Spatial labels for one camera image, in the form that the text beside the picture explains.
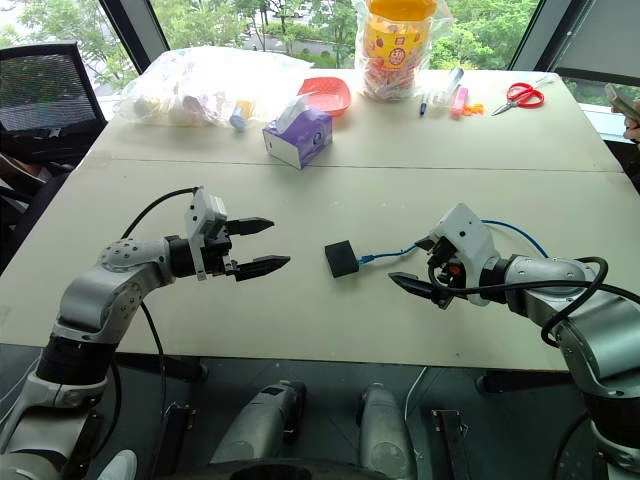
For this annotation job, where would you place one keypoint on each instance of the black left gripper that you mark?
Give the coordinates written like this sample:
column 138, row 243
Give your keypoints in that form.
column 217, row 250

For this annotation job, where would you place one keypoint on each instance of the pink highlighter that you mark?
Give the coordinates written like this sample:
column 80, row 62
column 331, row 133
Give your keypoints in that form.
column 460, row 102

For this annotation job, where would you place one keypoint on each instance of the dark rounded robot base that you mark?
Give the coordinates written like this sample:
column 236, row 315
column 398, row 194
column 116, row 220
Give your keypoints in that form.
column 300, row 471

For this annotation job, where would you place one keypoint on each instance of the red plastic bowl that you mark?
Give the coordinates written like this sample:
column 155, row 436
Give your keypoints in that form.
column 327, row 95

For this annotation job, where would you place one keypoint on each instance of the purple tissue box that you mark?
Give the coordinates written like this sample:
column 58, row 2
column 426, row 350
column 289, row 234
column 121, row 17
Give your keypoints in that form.
column 300, row 137

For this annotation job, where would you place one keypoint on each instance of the blue pen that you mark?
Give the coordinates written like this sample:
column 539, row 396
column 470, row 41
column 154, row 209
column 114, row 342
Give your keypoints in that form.
column 423, row 106

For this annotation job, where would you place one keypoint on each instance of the clear plastic bag of items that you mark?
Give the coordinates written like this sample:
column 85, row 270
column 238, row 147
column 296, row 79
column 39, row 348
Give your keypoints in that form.
column 200, row 85

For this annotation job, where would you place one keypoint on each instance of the black mesh office chair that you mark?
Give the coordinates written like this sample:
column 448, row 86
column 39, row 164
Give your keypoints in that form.
column 45, row 95

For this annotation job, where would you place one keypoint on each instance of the person holding phone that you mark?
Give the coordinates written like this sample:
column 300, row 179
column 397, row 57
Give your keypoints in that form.
column 627, row 107

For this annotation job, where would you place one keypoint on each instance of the small orange clip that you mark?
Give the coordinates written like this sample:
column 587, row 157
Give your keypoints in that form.
column 474, row 109

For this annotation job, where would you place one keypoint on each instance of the clear plastic syringe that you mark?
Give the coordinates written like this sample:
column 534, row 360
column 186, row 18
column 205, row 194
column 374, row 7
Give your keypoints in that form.
column 447, row 87

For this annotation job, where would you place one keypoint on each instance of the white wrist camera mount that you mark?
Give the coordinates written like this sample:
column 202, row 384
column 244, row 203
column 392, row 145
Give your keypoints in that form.
column 470, row 235
column 202, row 212

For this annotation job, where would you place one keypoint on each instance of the black table leg bracket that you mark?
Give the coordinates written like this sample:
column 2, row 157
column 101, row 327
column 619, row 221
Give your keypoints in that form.
column 177, row 432
column 452, row 442

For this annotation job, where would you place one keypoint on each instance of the red scissors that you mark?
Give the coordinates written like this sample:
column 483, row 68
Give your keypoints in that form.
column 525, row 95

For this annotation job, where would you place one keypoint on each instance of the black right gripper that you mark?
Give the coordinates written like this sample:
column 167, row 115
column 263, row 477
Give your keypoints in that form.
column 450, row 272

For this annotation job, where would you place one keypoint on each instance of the candy jar with orange lid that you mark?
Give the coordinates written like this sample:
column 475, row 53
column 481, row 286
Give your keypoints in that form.
column 395, row 47

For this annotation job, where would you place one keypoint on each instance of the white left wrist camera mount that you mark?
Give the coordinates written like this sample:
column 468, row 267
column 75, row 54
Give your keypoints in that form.
column 202, row 212

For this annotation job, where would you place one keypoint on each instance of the silver rounded robot leg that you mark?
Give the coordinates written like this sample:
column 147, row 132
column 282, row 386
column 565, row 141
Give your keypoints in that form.
column 382, row 430
column 260, row 425

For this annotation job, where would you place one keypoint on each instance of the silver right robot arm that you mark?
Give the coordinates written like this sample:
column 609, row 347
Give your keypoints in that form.
column 587, row 320

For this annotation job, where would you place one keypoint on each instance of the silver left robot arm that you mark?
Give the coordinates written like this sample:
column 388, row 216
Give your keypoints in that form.
column 107, row 287

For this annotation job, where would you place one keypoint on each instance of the seated person in dark clothes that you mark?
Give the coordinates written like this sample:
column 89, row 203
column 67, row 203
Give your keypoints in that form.
column 25, row 192

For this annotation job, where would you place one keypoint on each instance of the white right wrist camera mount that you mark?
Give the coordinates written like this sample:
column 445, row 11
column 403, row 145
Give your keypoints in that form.
column 470, row 235

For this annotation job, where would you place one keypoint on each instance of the small black box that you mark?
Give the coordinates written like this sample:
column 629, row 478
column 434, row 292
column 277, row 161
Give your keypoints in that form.
column 341, row 258

